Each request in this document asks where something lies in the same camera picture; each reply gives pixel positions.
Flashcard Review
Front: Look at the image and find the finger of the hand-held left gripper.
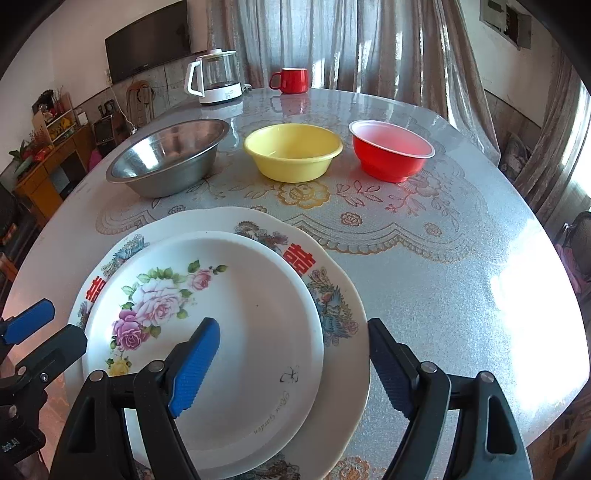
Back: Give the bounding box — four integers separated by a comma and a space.
0, 298, 56, 356
13, 324, 88, 384

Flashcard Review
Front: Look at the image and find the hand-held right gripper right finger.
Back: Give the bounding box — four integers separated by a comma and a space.
367, 318, 532, 480

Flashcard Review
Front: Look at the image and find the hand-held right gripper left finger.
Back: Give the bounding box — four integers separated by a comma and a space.
48, 318, 221, 480

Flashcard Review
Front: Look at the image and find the white plate with red characters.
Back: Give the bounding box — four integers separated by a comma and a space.
65, 206, 371, 480

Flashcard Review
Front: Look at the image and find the white plate with rose print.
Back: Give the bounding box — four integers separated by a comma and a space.
82, 231, 325, 469

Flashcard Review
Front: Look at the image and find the stainless steel bowl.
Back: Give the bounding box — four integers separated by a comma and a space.
105, 119, 230, 199

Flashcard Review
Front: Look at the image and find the red plastic bowl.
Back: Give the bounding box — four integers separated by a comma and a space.
348, 119, 436, 184

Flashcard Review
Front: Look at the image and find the yellow plastic bowl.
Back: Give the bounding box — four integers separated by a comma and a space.
243, 123, 344, 183

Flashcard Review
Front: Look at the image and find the orange wooden desk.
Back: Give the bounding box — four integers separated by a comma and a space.
13, 124, 95, 222

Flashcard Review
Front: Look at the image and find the green potted plant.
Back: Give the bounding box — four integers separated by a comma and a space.
9, 144, 35, 174

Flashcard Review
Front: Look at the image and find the small wooden shelf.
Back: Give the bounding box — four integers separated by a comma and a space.
31, 92, 77, 144

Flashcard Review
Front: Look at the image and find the pink cloth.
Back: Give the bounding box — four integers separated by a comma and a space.
556, 242, 591, 296

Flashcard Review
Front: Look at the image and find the dark wooden chair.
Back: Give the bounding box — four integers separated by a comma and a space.
556, 223, 591, 259

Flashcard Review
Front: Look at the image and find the brown wooden chair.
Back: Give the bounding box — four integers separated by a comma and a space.
127, 79, 155, 131

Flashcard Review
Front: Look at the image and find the grey cloth bundle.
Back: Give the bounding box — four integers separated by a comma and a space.
502, 131, 532, 172

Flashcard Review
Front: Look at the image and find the grey sheer curtain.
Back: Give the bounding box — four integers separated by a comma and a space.
205, 0, 502, 162
512, 51, 591, 227

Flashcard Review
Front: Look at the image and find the white electric glass kettle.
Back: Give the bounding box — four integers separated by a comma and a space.
185, 48, 245, 106

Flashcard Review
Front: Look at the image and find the black flat screen television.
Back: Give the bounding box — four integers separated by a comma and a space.
105, 0, 192, 85

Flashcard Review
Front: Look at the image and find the red mug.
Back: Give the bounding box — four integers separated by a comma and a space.
269, 67, 310, 94

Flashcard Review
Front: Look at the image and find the wall electrical panel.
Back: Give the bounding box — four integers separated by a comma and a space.
480, 0, 532, 49

